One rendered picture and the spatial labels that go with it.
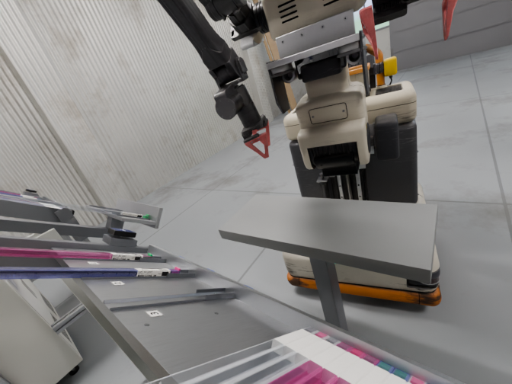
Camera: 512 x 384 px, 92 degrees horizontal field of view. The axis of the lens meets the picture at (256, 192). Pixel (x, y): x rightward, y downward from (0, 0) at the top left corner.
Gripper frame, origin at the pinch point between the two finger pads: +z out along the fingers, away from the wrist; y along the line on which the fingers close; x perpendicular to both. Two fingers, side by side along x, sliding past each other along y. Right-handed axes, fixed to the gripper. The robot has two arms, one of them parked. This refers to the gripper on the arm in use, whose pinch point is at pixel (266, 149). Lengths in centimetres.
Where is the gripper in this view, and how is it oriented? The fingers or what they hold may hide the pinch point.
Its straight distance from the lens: 78.0
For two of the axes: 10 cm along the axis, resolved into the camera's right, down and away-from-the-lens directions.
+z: 4.6, 7.8, 4.2
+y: 0.9, -5.2, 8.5
